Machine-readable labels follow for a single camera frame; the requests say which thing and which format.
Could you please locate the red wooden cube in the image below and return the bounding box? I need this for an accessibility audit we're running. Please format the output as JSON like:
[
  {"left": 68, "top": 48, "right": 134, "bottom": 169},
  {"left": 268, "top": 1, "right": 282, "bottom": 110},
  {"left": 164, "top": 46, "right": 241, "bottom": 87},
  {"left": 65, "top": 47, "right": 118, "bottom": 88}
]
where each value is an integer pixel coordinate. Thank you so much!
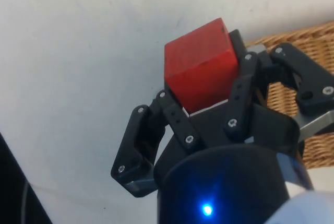
[{"left": 164, "top": 17, "right": 238, "bottom": 114}]

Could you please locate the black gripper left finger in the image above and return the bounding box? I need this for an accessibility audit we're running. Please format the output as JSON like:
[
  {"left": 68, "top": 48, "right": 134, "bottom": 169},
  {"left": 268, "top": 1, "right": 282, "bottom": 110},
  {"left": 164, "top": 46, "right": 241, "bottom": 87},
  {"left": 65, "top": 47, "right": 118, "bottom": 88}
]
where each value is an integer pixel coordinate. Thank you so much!
[{"left": 110, "top": 90, "right": 202, "bottom": 198}]

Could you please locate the brown wicker basket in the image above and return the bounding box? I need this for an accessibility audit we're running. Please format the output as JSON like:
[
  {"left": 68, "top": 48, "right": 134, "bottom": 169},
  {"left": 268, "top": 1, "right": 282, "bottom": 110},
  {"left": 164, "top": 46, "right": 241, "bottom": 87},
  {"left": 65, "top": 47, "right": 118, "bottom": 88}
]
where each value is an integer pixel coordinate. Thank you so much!
[{"left": 244, "top": 21, "right": 334, "bottom": 170}]

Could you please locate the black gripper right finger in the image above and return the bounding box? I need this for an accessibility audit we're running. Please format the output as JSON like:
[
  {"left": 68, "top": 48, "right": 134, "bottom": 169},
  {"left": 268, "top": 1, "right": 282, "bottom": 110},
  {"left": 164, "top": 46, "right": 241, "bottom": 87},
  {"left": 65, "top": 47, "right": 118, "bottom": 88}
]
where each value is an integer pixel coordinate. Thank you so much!
[{"left": 223, "top": 29, "right": 334, "bottom": 142}]

